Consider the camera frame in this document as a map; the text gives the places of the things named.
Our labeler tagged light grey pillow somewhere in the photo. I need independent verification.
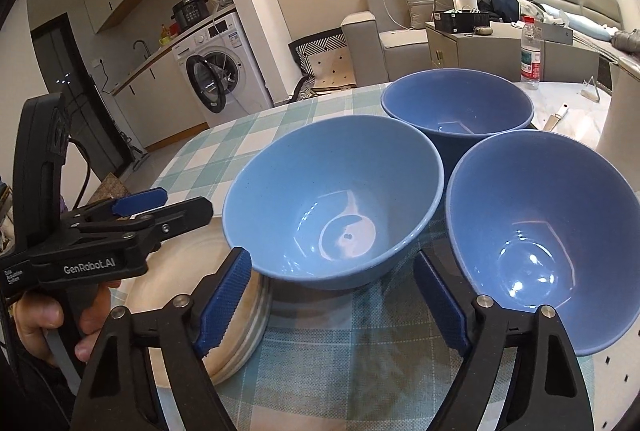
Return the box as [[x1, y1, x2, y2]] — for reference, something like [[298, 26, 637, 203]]
[[395, 0, 436, 29]]

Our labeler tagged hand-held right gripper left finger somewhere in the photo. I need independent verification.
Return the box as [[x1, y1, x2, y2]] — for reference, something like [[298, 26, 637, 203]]
[[70, 247, 253, 431]]

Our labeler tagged blue bowl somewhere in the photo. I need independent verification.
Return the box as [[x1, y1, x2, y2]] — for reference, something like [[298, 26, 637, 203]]
[[222, 115, 446, 290], [445, 130, 640, 357], [381, 68, 535, 172]]

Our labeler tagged white kitchen counter cabinet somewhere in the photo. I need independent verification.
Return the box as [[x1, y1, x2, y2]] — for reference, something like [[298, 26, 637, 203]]
[[112, 46, 211, 152]]

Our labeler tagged black box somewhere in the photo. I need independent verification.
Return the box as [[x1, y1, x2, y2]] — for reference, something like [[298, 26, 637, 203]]
[[434, 10, 493, 34]]

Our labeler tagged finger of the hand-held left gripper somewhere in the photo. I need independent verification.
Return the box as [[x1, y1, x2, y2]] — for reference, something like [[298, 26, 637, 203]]
[[59, 187, 168, 234], [75, 197, 215, 262]]

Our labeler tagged checked tablecloth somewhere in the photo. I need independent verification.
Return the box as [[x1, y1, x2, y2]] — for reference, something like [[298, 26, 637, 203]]
[[122, 83, 596, 431]]

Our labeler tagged white washing machine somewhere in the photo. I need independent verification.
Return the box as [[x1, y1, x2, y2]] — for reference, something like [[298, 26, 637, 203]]
[[173, 11, 273, 128]]

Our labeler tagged dark glass door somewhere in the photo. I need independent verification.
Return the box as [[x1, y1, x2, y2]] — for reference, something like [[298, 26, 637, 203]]
[[31, 13, 136, 162]]

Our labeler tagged plastic water bottle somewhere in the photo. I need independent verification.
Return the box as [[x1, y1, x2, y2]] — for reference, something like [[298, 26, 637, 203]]
[[520, 16, 543, 90]]

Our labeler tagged cream plate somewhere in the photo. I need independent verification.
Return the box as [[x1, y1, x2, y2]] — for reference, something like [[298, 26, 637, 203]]
[[227, 288, 274, 387], [220, 283, 271, 384], [125, 231, 263, 379]]

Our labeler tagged beige bedside cabinet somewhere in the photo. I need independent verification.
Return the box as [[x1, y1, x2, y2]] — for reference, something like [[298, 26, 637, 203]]
[[425, 21, 601, 84]]

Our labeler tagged beige sofa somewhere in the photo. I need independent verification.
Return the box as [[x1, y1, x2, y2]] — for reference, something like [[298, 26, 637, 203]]
[[341, 0, 501, 88]]

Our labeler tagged black white patterned mat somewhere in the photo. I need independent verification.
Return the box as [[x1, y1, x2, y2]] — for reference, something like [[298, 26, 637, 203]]
[[288, 33, 358, 94]]

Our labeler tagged person's left hand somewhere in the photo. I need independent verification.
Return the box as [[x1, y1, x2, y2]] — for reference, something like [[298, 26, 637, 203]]
[[12, 281, 123, 360]]

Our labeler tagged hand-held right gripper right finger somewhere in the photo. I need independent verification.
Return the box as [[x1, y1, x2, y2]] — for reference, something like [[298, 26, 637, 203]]
[[412, 250, 596, 431]]

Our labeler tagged grey jacket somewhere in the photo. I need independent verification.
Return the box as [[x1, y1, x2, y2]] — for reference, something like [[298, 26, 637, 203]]
[[612, 28, 640, 54]]

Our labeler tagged black pressure cooker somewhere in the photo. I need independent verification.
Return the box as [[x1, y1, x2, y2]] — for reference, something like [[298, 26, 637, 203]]
[[171, 0, 210, 30]]

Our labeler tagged stick mop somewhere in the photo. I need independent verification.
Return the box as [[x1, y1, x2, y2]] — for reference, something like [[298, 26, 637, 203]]
[[92, 71, 151, 169]]

